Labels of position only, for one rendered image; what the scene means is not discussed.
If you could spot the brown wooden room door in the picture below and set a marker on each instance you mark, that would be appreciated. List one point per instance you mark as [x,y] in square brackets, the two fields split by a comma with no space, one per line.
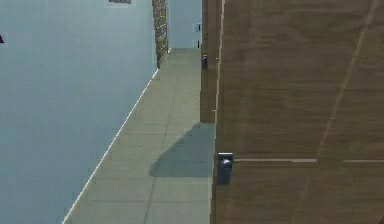
[300,100]
[209,86]

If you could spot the brown stone wall column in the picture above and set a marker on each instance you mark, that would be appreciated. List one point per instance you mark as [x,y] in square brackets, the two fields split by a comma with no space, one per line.
[160,30]

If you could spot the framed wall picture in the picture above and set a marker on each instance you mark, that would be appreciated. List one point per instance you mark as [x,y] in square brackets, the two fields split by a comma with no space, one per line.
[119,1]

